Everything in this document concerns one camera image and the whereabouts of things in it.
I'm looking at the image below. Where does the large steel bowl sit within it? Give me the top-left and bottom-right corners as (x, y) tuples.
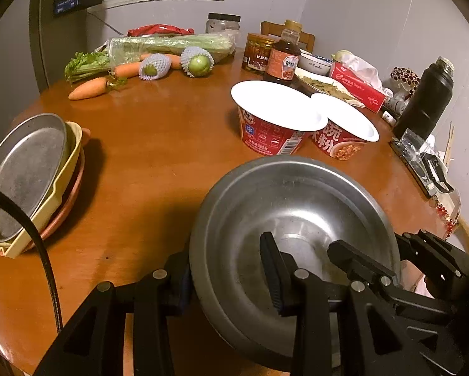
(189, 155), (400, 371)

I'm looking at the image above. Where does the yellow shell-shaped plate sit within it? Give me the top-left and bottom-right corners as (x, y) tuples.
(0, 120), (84, 260)

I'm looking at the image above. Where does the red instant noodle bowl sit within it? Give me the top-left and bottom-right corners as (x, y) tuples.
(231, 80), (328, 156)

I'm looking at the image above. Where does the steel pan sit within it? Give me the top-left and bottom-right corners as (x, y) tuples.
(0, 113), (82, 231)

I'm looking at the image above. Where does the pink oval plate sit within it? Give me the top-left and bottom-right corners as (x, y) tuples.
(0, 126), (92, 257)

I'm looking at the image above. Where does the black remote device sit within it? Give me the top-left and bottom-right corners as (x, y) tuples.
(389, 129), (454, 199)

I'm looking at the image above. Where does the black thermos flask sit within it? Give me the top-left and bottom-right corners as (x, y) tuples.
(393, 57), (454, 140)

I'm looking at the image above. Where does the red tissue box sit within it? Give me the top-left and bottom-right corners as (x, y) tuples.
(330, 62), (386, 113)

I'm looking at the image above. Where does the white dish of greens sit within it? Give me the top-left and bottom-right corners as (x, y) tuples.
(295, 67), (365, 108)

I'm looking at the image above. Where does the dark sauce bottle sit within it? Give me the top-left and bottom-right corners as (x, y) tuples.
(263, 39), (301, 86)

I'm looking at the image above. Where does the white ceramic bowl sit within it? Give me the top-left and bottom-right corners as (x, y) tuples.
(298, 53), (333, 76)

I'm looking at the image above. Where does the chili sauce jar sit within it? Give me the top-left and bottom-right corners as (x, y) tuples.
(242, 33), (277, 74)

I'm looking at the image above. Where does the netted green fruit right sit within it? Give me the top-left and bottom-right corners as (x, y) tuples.
(180, 47), (215, 78)

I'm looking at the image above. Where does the netted green fruit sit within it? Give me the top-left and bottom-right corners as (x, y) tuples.
(138, 54), (171, 81)
(180, 47), (215, 78)

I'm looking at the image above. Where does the wooden chair back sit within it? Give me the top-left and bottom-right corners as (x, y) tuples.
(260, 19), (315, 53)

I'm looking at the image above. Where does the carrot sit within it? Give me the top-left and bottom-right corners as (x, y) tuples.
(68, 77), (127, 101)
(114, 61), (141, 78)
(140, 54), (182, 70)

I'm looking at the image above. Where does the front carrot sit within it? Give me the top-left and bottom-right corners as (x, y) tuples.
(68, 77), (127, 101)

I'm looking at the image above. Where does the netted green fruit left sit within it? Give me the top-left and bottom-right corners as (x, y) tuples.
(138, 54), (171, 81)

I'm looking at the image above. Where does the black-lid glass jar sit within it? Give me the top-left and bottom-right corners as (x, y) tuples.
(206, 13), (241, 43)

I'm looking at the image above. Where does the bagged celery bunch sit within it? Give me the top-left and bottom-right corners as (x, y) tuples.
(65, 30), (239, 83)

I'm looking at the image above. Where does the red snack bag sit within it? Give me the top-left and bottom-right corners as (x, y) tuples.
(127, 24), (195, 37)

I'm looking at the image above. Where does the grey refrigerator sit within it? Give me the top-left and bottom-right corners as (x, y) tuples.
(0, 0), (87, 141)

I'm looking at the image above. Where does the blue box on shelf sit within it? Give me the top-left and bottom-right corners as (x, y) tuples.
(53, 0), (80, 16)

